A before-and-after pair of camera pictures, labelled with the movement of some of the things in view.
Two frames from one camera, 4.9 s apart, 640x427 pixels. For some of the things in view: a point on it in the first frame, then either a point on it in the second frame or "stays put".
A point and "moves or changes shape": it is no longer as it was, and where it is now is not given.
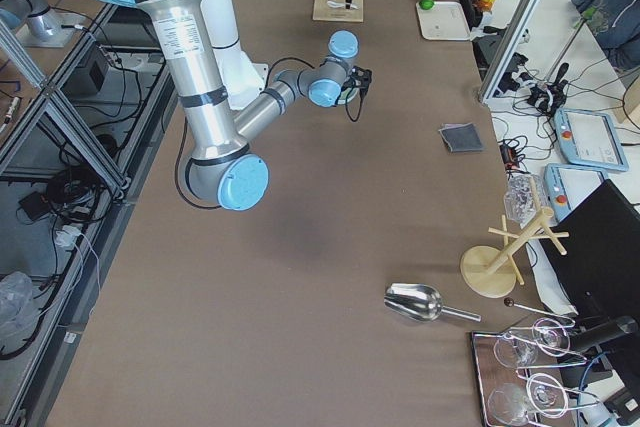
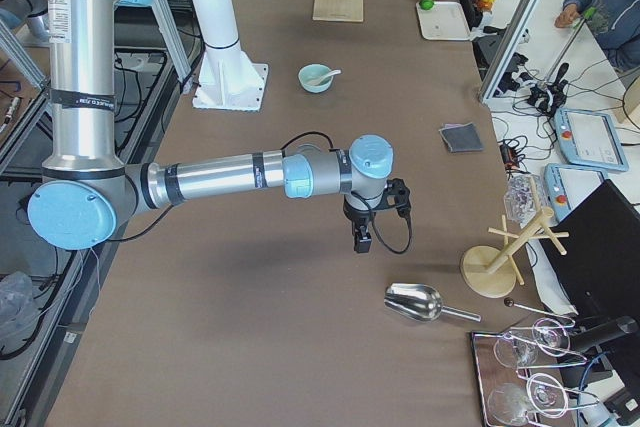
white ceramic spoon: [341, 5] moves or changes shape
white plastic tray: [446, 21] stays put
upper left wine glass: [515, 353] stays put
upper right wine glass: [551, 336] stays put
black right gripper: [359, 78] -> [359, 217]
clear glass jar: [523, 197] stays put
